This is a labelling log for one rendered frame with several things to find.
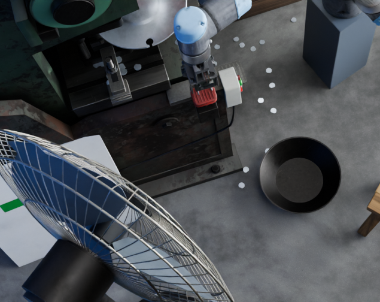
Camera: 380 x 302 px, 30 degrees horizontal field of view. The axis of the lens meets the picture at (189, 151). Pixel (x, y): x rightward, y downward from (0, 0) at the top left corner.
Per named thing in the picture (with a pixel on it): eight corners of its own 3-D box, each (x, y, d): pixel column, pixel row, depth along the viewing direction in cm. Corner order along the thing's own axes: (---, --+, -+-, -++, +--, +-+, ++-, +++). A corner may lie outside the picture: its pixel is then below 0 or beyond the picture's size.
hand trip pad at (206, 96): (214, 92, 210) (212, 81, 203) (220, 110, 208) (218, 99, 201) (191, 99, 210) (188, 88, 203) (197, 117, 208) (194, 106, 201)
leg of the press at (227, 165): (234, 144, 277) (218, 24, 194) (243, 170, 273) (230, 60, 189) (8, 215, 277) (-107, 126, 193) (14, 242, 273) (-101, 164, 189)
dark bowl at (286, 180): (323, 133, 275) (324, 126, 268) (351, 204, 264) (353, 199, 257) (248, 156, 275) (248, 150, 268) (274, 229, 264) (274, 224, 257)
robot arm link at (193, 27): (215, 18, 160) (185, 40, 158) (219, 43, 170) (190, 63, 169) (194, -4, 162) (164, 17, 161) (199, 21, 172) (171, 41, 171)
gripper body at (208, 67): (191, 95, 184) (186, 74, 173) (182, 67, 187) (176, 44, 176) (219, 86, 184) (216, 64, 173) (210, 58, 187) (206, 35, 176)
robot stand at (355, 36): (337, 33, 289) (349, -33, 247) (366, 65, 283) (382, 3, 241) (301, 57, 287) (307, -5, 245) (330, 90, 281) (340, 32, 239)
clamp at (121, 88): (118, 52, 216) (111, 35, 207) (133, 100, 210) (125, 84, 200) (100, 58, 216) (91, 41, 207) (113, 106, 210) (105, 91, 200)
